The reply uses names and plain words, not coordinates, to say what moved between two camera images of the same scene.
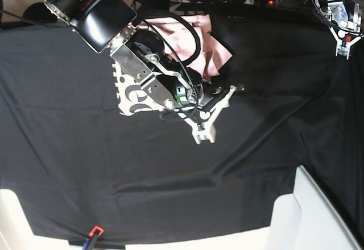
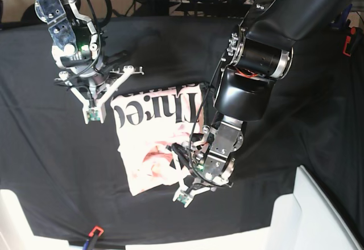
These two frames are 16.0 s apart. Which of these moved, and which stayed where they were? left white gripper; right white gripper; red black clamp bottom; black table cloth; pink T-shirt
Moved: left white gripper; pink T-shirt; right white gripper
Stayed: black table cloth; red black clamp bottom
